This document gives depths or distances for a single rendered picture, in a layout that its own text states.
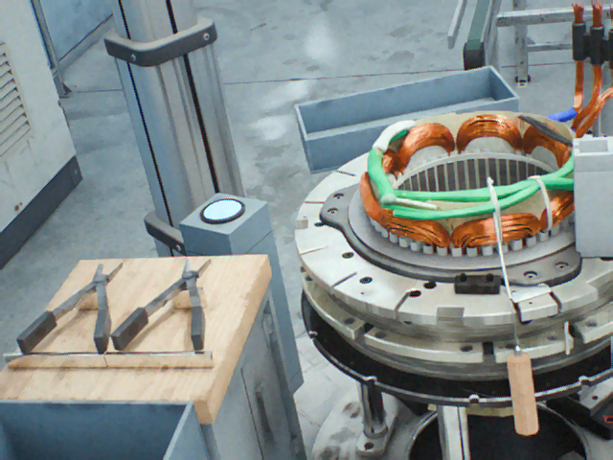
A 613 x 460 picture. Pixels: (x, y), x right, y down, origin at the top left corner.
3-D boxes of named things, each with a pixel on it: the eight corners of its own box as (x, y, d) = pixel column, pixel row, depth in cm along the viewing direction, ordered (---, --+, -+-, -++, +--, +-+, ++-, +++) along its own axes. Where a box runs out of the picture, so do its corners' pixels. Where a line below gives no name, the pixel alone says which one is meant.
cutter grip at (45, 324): (28, 355, 77) (22, 339, 77) (20, 354, 78) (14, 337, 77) (58, 326, 80) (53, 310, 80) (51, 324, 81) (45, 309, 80)
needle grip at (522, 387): (528, 360, 69) (537, 435, 71) (530, 351, 71) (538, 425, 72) (506, 361, 70) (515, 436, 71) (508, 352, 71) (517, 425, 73)
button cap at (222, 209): (249, 209, 103) (247, 201, 103) (227, 227, 101) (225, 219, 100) (220, 203, 105) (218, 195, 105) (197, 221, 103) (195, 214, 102)
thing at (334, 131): (505, 259, 132) (491, 65, 117) (530, 302, 122) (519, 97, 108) (328, 294, 131) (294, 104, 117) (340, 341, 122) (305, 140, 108)
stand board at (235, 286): (214, 425, 72) (207, 401, 71) (-11, 422, 77) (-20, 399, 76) (272, 275, 89) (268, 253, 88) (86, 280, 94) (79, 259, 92)
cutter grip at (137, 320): (122, 352, 76) (117, 335, 75) (113, 351, 76) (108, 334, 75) (150, 322, 79) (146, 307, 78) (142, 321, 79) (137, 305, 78)
